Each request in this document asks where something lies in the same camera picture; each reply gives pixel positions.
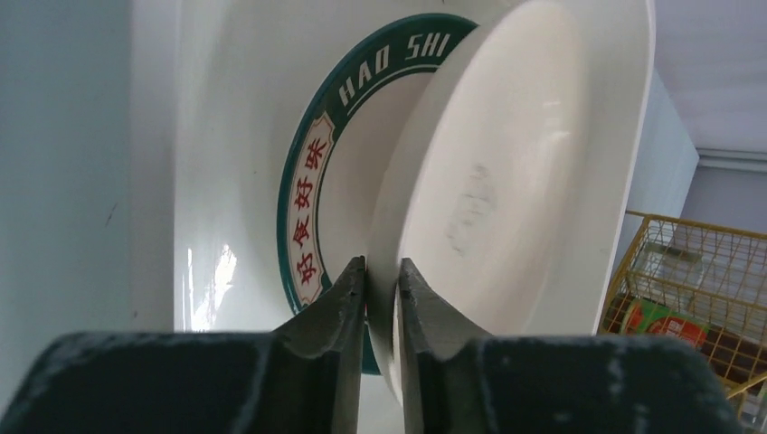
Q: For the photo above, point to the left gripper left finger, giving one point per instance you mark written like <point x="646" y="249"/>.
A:
<point x="302" y="377"/>

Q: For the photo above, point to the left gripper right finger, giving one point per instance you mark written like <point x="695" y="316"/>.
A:
<point x="458" y="379"/>

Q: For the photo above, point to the cream plate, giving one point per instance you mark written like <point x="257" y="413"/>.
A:
<point x="477" y="185"/>

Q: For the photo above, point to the red label sauce bottle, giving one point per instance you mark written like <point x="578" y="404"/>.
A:
<point x="648" y="317"/>

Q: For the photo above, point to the green rimmed patterned plate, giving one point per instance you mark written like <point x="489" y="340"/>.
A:
<point x="342" y="147"/>

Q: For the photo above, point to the white rectangular tub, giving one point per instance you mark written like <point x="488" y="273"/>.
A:
<point x="231" y="82"/>

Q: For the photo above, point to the yellow wire basket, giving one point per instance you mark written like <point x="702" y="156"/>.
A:
<point x="715" y="274"/>

